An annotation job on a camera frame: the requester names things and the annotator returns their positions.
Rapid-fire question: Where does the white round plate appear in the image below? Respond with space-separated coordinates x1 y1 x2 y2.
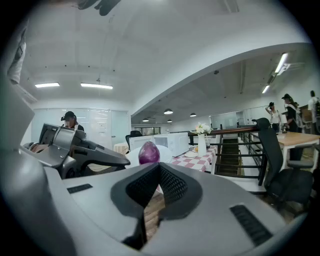
124 145 174 168

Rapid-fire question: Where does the red white checkered tablecloth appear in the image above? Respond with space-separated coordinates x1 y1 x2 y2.
169 145 218 174

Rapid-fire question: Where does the purple eggplant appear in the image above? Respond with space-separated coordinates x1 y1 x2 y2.
138 140 161 165

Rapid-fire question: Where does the black railing with wooden rail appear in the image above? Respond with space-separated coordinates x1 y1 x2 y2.
187 125 268 186

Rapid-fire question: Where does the white microwave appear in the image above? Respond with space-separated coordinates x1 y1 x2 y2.
128 132 190 158

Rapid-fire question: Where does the person's left hand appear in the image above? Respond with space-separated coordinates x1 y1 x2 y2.
29 142 50 154

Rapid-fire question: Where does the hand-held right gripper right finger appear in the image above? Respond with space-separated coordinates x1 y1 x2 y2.
141 162 310 256

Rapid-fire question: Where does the light wooden desk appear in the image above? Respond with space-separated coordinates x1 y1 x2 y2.
251 131 320 173

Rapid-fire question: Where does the pastel flower bouquet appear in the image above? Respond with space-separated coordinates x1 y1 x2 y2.
194 122 213 136

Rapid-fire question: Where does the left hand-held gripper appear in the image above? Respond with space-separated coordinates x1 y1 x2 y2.
21 123 131 180

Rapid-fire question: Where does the person's grey shirt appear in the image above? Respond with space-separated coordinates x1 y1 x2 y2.
0 82 35 151

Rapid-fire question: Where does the white vase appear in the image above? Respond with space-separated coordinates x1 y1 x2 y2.
197 133 208 158

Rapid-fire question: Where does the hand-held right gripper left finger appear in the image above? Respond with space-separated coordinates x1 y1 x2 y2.
44 162 161 256

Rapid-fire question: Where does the black office chair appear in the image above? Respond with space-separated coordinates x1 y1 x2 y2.
124 129 143 151
251 117 316 213

